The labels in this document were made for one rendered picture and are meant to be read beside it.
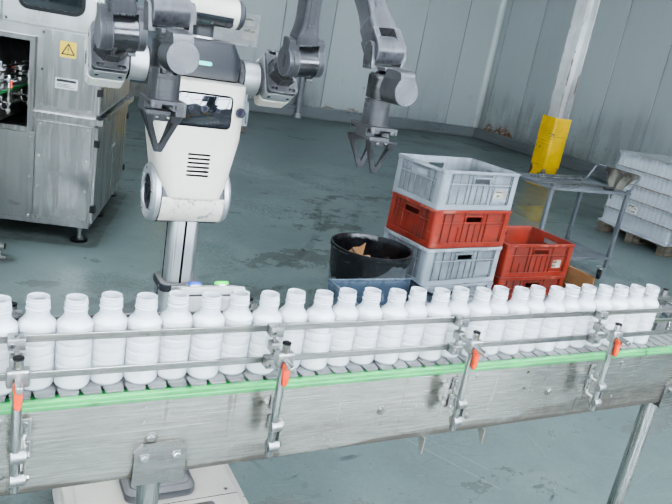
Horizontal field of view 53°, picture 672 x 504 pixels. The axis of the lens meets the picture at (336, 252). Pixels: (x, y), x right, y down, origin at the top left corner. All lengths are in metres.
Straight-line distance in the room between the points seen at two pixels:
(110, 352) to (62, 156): 3.73
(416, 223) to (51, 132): 2.51
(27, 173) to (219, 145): 3.29
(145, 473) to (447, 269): 2.77
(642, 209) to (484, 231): 4.77
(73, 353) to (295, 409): 0.45
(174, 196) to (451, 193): 2.17
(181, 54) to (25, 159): 3.82
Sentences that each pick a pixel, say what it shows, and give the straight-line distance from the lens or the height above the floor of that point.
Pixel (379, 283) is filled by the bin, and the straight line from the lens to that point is 2.20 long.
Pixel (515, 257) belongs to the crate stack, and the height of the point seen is 0.58.
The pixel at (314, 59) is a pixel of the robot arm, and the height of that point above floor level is 1.59.
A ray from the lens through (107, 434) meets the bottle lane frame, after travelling 1.31.
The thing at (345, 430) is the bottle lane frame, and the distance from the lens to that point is 1.51.
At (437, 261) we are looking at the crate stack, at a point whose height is 0.59.
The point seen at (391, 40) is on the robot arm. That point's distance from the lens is 1.47.
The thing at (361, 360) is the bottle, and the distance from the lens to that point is 1.47.
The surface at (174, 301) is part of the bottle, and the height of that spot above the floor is 1.16.
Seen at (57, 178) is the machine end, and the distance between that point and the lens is 4.97.
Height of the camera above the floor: 1.65
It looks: 17 degrees down
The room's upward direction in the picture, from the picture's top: 10 degrees clockwise
